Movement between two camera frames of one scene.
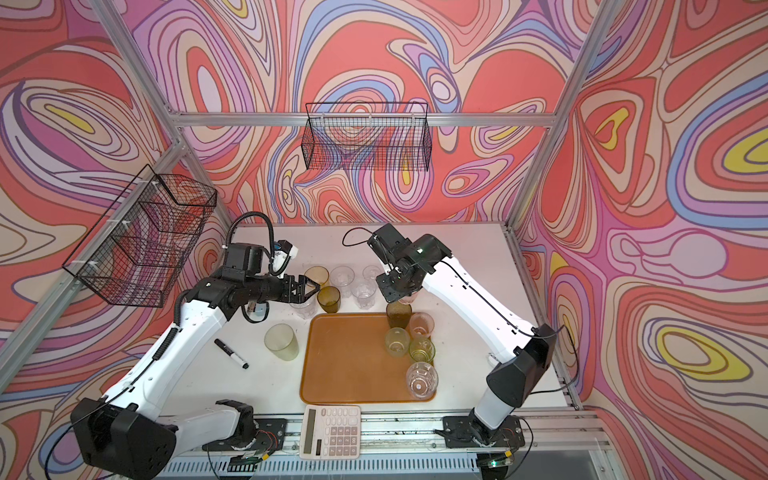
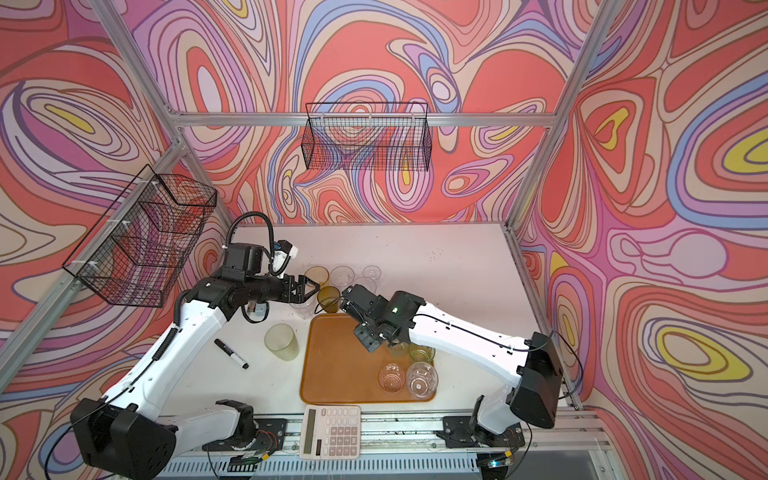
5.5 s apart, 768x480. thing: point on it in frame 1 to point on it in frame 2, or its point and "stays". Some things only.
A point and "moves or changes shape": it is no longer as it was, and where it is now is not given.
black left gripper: [299, 286] stays
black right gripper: [388, 292] to [362, 333]
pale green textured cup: [397, 341] stays
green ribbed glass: [422, 349] stays
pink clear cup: [409, 299] moves or changes shape
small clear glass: [370, 273] stays
